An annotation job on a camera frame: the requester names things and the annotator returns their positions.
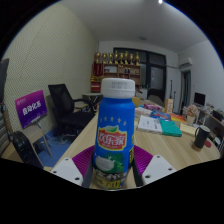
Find orange book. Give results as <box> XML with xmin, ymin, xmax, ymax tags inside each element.
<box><xmin>169</xmin><ymin>112</ymin><xmax>188</xmax><ymax>124</ymax></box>

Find blue booklet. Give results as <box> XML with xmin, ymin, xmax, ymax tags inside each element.
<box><xmin>150</xmin><ymin>110</ymin><xmax>172</xmax><ymax>121</ymax></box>

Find brown armchair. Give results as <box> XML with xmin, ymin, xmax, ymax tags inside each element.
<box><xmin>147</xmin><ymin>88</ymin><xmax>165</xmax><ymax>108</ymax></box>

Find wooden side desk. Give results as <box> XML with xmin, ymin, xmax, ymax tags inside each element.
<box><xmin>203</xmin><ymin>111</ymin><xmax>224</xmax><ymax>156</ymax></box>

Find purple sign on easel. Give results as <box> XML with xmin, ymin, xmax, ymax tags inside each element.
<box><xmin>14</xmin><ymin>89</ymin><xmax>54</xmax><ymax>158</ymax></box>

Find large yellow paper envelope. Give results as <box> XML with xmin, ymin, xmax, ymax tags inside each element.
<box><xmin>179</xmin><ymin>123</ymin><xmax>198</xmax><ymax>137</ymax></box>

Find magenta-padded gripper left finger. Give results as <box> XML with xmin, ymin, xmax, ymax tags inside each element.
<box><xmin>50</xmin><ymin>144</ymin><xmax>96</xmax><ymax>189</ymax></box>

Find small round dark table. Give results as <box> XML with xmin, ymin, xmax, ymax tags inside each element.
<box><xmin>82</xmin><ymin>92</ymin><xmax>104</xmax><ymax>108</ymax></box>

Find black bag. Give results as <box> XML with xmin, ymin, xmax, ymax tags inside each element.
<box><xmin>11</xmin><ymin>130</ymin><xmax>44</xmax><ymax>169</ymax></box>

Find teal book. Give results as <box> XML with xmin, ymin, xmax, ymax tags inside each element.
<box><xmin>159</xmin><ymin>119</ymin><xmax>183</xmax><ymax>138</ymax></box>

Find dark framed board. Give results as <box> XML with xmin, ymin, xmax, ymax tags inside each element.
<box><xmin>0</xmin><ymin>58</ymin><xmax>10</xmax><ymax>104</ymax></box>

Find blue drink bottle white cap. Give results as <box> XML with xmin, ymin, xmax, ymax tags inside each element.
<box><xmin>92</xmin><ymin>77</ymin><xmax>137</xmax><ymax>191</ymax></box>

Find black mug white inside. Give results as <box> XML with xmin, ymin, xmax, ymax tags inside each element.
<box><xmin>193</xmin><ymin>124</ymin><xmax>212</xmax><ymax>150</ymax></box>

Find wooden shelf unit with trophies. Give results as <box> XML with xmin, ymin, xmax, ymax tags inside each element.
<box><xmin>90</xmin><ymin>50</ymin><xmax>142</xmax><ymax>94</ymax></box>

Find white wall air conditioner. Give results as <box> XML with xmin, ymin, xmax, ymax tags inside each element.
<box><xmin>179</xmin><ymin>57</ymin><xmax>194</xmax><ymax>68</ymax></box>

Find black office chair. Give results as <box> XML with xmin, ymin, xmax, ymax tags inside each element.
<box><xmin>47</xmin><ymin>83</ymin><xmax>96</xmax><ymax>138</ymax></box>

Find pink box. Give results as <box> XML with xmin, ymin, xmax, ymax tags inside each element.
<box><xmin>143</xmin><ymin>103</ymin><xmax>163</xmax><ymax>112</ymax></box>

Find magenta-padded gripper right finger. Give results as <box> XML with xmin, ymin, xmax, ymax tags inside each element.
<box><xmin>132</xmin><ymin>144</ymin><xmax>177</xmax><ymax>188</ymax></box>

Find black computer monitor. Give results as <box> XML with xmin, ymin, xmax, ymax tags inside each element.
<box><xmin>193</xmin><ymin>92</ymin><xmax>207</xmax><ymax>108</ymax></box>

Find pink flowers in white pot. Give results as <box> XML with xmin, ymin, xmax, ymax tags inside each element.
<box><xmin>186</xmin><ymin>104</ymin><xmax>200</xmax><ymax>127</ymax></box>

